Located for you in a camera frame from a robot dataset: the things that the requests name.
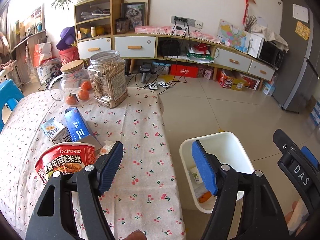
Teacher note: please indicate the black microwave oven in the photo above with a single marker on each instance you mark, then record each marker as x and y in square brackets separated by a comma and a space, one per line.
[271, 54]

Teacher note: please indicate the red bucket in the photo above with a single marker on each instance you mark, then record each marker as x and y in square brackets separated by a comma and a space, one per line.
[69, 55]

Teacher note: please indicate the grey refrigerator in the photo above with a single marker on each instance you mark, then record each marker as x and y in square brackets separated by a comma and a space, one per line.
[299, 72]

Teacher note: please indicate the pink cloth on cabinet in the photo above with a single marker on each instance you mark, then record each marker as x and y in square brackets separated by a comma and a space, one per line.
[168, 30]

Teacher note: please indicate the tangerine in jar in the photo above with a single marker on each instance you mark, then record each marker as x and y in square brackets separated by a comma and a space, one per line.
[83, 95]
[72, 99]
[86, 85]

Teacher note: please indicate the colourful map poster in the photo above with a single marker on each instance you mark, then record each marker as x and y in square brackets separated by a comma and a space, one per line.
[232, 36]

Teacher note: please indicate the red instant noodle cup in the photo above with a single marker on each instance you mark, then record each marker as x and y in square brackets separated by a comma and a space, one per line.
[66, 157]

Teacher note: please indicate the dark blue cardboard box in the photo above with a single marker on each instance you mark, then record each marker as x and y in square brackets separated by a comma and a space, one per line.
[79, 129]

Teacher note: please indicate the long orange peel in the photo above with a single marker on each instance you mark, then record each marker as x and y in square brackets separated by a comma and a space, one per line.
[203, 198]

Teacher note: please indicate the light blue milk carton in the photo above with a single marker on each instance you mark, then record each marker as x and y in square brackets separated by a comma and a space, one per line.
[55, 131]

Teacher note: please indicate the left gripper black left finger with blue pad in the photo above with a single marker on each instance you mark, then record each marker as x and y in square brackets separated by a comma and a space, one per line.
[53, 216]

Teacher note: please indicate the operator thumb tip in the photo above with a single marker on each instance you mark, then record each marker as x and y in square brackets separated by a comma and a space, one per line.
[136, 235]

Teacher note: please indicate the orange white shopping bag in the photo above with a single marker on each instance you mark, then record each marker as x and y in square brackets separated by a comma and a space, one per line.
[42, 52]

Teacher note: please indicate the wooden desk bookshelf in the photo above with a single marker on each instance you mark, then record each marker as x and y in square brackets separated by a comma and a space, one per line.
[29, 33]

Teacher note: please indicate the framed cat picture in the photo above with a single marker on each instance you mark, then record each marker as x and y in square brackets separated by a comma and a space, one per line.
[136, 11]

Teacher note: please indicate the wall power outlet strip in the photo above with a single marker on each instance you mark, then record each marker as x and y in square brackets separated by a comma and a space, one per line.
[187, 22]

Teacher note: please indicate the red gift box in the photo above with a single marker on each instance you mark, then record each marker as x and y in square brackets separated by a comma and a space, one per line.
[183, 70]

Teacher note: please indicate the plastic jar of seeds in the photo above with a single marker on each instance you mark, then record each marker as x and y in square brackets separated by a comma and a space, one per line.
[107, 75]

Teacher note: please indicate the white trash bin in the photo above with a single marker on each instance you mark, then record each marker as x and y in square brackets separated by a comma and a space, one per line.
[203, 159]

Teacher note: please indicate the purple hat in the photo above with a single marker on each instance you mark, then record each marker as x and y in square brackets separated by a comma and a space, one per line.
[67, 38]

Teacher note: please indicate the wooden shelf cabinet with drawers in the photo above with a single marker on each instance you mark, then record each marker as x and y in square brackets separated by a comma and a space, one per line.
[99, 27]

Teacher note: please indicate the glass teapot jar bamboo lid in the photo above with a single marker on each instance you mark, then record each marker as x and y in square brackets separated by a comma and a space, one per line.
[73, 74]

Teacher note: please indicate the blue plastic stool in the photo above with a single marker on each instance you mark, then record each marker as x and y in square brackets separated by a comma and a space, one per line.
[10, 95]

